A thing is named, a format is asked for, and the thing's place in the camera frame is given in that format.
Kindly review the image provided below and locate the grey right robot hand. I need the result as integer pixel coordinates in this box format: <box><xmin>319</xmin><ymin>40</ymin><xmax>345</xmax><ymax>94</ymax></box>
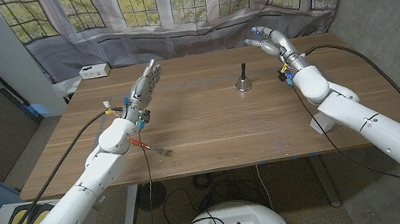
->
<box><xmin>241</xmin><ymin>19</ymin><xmax>310</xmax><ymax>80</ymax></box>

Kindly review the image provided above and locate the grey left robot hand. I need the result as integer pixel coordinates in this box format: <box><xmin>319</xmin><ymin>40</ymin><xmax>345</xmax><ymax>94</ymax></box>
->
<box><xmin>115</xmin><ymin>57</ymin><xmax>170</xmax><ymax>127</ymax></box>

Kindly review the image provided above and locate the silver handbell with black handle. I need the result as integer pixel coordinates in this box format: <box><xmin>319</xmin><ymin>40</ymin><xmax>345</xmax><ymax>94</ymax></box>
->
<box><xmin>231</xmin><ymin>62</ymin><xmax>254</xmax><ymax>94</ymax></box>

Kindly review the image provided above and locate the white cube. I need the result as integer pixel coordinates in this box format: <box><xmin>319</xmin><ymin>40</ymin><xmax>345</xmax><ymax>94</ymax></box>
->
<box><xmin>307</xmin><ymin>109</ymin><xmax>337</xmax><ymax>137</ymax></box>

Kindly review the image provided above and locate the white electrical box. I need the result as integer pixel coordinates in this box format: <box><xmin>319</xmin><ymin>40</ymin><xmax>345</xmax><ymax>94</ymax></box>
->
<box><xmin>78</xmin><ymin>62</ymin><xmax>112</xmax><ymax>81</ymax></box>

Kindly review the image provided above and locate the printed window backdrop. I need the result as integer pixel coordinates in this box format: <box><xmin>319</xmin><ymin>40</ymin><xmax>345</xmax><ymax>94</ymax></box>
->
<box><xmin>0</xmin><ymin>0</ymin><xmax>372</xmax><ymax>94</ymax></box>

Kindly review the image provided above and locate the black round floor disc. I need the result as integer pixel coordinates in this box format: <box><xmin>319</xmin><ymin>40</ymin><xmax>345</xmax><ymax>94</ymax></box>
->
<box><xmin>134</xmin><ymin>179</ymin><xmax>170</xmax><ymax>213</ymax></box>

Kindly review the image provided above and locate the white table leg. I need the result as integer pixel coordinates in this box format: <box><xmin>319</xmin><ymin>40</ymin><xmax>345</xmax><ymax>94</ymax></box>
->
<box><xmin>116</xmin><ymin>183</ymin><xmax>145</xmax><ymax>224</ymax></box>

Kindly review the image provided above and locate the grey table leg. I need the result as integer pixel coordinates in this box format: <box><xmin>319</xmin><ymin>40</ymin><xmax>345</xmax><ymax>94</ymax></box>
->
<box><xmin>306</xmin><ymin>152</ymin><xmax>343</xmax><ymax>211</ymax></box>

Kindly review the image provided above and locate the black and yellow foot pedal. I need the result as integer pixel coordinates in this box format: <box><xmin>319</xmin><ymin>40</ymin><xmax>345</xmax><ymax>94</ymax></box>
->
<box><xmin>2</xmin><ymin>200</ymin><xmax>58</xmax><ymax>224</ymax></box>

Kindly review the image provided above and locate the fork with red handle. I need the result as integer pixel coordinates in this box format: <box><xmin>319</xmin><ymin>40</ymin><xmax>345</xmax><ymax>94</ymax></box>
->
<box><xmin>128</xmin><ymin>131</ymin><xmax>174</xmax><ymax>163</ymax></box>

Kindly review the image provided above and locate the thin black left arm wire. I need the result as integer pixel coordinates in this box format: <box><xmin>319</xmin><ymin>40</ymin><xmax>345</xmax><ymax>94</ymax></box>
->
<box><xmin>64</xmin><ymin>127</ymin><xmax>160</xmax><ymax>224</ymax></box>

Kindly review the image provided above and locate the thin black arm wire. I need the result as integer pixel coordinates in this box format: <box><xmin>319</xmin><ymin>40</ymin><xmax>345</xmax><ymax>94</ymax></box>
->
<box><xmin>290</xmin><ymin>68</ymin><xmax>400</xmax><ymax>224</ymax></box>
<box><xmin>64</xmin><ymin>127</ymin><xmax>160</xmax><ymax>224</ymax></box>

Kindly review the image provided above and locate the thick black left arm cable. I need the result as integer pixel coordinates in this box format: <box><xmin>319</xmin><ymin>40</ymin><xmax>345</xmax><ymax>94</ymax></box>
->
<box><xmin>0</xmin><ymin>106</ymin><xmax>141</xmax><ymax>224</ymax></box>

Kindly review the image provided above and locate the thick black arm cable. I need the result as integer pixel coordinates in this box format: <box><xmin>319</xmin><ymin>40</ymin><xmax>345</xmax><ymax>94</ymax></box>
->
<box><xmin>301</xmin><ymin>32</ymin><xmax>400</xmax><ymax>167</ymax></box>
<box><xmin>0</xmin><ymin>106</ymin><xmax>141</xmax><ymax>224</ymax></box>

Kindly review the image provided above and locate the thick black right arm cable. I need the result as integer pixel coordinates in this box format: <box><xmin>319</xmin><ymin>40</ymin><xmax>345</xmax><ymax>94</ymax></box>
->
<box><xmin>301</xmin><ymin>32</ymin><xmax>400</xmax><ymax>167</ymax></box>

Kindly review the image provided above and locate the thin black right arm wire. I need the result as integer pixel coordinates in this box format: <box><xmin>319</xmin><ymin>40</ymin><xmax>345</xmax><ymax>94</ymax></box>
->
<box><xmin>290</xmin><ymin>68</ymin><xmax>400</xmax><ymax>224</ymax></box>

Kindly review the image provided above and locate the white floor cable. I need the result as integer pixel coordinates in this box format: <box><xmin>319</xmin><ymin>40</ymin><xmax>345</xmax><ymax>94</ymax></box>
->
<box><xmin>254</xmin><ymin>163</ymin><xmax>275</xmax><ymax>213</ymax></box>

